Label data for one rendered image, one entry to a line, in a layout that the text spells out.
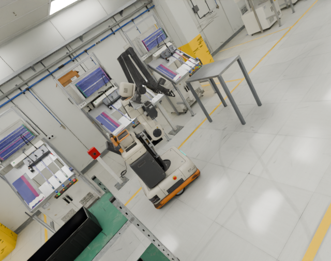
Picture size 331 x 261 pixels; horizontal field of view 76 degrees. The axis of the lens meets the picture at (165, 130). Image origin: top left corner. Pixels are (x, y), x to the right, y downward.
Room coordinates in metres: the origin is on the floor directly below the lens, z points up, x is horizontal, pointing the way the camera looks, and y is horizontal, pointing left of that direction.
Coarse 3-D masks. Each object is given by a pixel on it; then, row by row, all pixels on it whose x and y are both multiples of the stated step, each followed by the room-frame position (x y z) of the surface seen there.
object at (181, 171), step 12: (168, 156) 2.44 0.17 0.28; (180, 156) 2.25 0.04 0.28; (168, 168) 2.19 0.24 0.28; (180, 168) 2.05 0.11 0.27; (192, 168) 2.04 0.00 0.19; (168, 180) 2.01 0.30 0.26; (180, 180) 2.01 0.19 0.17; (192, 180) 2.03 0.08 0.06; (156, 192) 1.98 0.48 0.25; (168, 192) 1.99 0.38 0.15; (156, 204) 1.98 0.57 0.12
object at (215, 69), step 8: (208, 64) 3.08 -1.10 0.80; (216, 64) 2.83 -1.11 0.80; (224, 64) 2.61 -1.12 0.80; (240, 64) 2.57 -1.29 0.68; (200, 72) 2.97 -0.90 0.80; (208, 72) 2.72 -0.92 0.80; (216, 72) 2.53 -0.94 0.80; (192, 80) 2.90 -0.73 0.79; (248, 80) 2.57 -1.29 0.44; (192, 88) 3.05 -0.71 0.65; (216, 88) 3.19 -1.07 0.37; (224, 88) 2.43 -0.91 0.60; (256, 96) 2.57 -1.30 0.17; (200, 104) 3.04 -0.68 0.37; (224, 104) 3.18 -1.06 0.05; (232, 104) 2.44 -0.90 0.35; (208, 120) 3.06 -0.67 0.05; (240, 120) 2.44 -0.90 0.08
